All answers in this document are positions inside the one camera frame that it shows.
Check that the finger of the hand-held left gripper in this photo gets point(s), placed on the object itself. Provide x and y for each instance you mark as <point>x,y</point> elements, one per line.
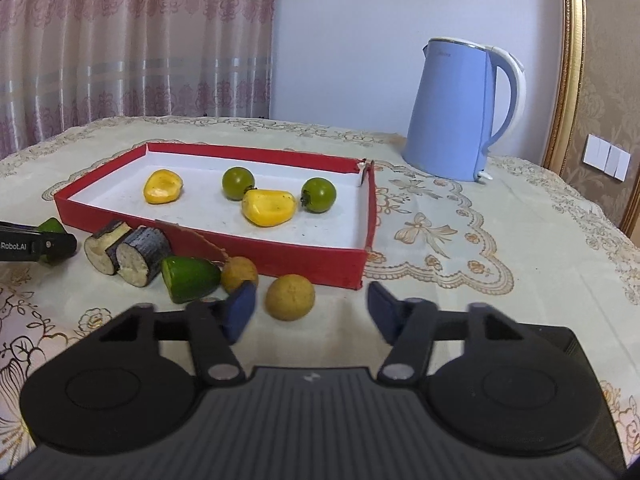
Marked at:
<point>17,226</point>

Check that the yellow fruit piece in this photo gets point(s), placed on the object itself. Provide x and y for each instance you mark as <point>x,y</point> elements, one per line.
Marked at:
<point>267,206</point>
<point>162,186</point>

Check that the red cardboard box tray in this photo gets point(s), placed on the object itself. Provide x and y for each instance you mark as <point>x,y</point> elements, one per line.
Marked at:
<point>210,220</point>

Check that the white wall switch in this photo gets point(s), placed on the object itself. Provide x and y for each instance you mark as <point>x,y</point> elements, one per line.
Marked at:
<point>606,156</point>

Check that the pink patterned curtain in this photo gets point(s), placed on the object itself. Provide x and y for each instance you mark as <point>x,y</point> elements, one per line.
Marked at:
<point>135,45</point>

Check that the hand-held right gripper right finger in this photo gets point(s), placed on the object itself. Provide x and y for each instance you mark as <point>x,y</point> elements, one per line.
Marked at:
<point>382,310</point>

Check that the eggplant piece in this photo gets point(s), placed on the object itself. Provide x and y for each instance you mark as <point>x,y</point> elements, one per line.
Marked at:
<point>100,250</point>
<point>140,257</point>

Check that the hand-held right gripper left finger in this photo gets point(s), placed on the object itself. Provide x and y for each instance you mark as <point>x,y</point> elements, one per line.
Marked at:
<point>239,310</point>

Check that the brown longan with stem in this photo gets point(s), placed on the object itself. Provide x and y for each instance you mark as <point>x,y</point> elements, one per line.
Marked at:
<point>240,272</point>

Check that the cream embroidered tablecloth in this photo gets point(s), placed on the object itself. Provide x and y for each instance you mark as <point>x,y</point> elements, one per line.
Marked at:
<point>475,260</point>

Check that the green tomato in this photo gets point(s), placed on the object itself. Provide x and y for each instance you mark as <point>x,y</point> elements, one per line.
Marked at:
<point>318,194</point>
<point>238,183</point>

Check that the green cucumber piece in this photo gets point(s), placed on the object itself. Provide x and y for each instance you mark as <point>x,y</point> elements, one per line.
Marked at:
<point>52,225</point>
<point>190,277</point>

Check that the blue electric kettle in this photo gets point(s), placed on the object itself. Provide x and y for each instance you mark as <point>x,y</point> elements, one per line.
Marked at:
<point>450,110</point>

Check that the gold wall moulding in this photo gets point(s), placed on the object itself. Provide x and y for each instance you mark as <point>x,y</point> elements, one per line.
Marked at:
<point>567,60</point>

